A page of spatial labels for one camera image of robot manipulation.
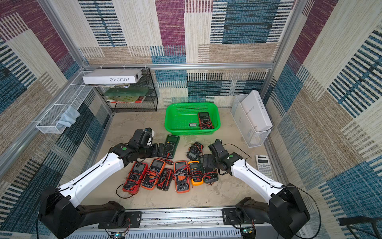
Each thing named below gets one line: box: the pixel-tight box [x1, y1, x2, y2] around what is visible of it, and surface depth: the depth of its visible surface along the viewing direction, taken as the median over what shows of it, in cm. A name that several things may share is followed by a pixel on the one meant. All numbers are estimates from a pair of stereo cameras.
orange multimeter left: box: [141, 158, 166, 191], surface depth 85 cm
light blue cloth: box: [55, 105, 81, 129], surface depth 70 cm
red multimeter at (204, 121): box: [197, 111, 215, 130], surface depth 110 cm
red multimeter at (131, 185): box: [122, 161, 148, 195], surface depth 83 cm
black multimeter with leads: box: [156, 167, 175, 192], surface depth 85 cm
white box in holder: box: [240, 90, 273, 132], surface depth 93 cm
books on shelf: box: [102, 86, 149, 104], surface depth 101 cm
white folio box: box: [82, 68, 144, 85], surface depth 81 cm
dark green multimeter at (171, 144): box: [164, 134, 181, 160], surface depth 101 cm
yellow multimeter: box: [188, 160, 204, 186], surface depth 86 cm
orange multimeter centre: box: [173, 160, 191, 194], surface depth 85 cm
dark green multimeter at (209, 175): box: [197, 157, 219, 184], surface depth 86 cm
